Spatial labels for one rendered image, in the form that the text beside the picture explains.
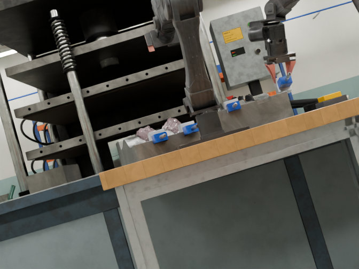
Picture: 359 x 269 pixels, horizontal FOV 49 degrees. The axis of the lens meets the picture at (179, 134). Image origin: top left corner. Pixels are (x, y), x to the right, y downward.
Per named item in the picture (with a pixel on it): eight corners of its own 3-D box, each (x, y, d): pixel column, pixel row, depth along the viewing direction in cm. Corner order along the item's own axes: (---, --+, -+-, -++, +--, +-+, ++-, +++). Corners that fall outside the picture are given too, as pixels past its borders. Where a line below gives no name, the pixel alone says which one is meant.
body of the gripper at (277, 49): (263, 61, 143) (260, 41, 141) (290, 56, 143) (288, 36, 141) (267, 63, 137) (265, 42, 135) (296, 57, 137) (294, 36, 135)
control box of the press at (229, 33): (340, 256, 213) (261, 3, 220) (286, 271, 214) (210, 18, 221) (326, 246, 235) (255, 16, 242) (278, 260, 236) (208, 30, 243)
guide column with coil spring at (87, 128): (121, 236, 210) (56, 8, 216) (111, 238, 210) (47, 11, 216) (123, 234, 216) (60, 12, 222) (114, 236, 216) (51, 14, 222)
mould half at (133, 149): (213, 140, 131) (204, 108, 131) (139, 161, 124) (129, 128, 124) (177, 151, 179) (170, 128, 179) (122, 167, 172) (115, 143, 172)
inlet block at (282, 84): (298, 79, 131) (294, 65, 132) (283, 82, 131) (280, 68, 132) (290, 93, 143) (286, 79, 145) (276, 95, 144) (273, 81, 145)
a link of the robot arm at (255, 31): (245, 41, 140) (244, 7, 139) (257, 42, 147) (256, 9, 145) (274, 38, 133) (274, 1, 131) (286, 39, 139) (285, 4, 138)
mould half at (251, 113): (294, 116, 133) (282, 78, 134) (221, 137, 134) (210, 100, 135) (267, 125, 183) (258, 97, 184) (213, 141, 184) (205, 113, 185)
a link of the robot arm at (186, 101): (181, 99, 110) (184, 95, 105) (211, 91, 111) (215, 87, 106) (188, 120, 110) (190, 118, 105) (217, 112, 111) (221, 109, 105)
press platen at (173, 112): (216, 104, 216) (213, 96, 216) (26, 160, 218) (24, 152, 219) (210, 116, 290) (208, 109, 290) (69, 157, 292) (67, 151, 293)
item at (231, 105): (246, 110, 125) (240, 94, 126) (231, 114, 126) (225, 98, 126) (240, 113, 139) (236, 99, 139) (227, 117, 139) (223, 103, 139)
